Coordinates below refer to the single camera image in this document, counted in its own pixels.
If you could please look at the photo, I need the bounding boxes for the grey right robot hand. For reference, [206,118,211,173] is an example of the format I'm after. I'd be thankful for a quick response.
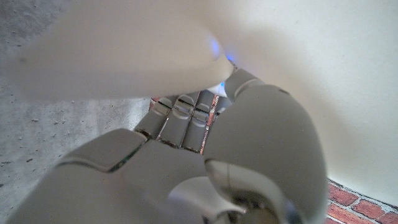
[6,63,329,224]

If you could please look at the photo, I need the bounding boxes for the cream memory foam sheet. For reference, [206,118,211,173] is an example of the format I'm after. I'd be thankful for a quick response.
[6,0,398,208]

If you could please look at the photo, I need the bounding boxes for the printed brick backdrop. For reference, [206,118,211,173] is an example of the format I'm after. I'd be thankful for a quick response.
[150,95,398,224]

